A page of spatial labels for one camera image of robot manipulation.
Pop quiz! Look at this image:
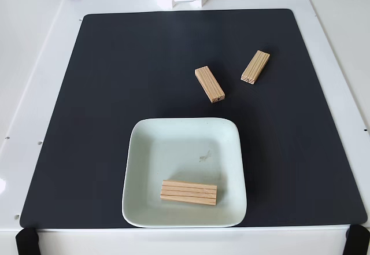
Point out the pale green square plate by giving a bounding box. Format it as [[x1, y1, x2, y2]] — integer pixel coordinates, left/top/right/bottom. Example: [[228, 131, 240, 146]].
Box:
[[121, 117, 248, 228]]

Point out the black rubber mat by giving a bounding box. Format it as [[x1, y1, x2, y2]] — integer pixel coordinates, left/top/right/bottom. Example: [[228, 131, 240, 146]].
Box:
[[18, 8, 368, 229]]

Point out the grooved wooden block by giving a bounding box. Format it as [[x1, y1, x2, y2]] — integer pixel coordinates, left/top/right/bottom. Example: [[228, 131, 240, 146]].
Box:
[[160, 179, 218, 207], [194, 65, 226, 104], [240, 50, 271, 86]]

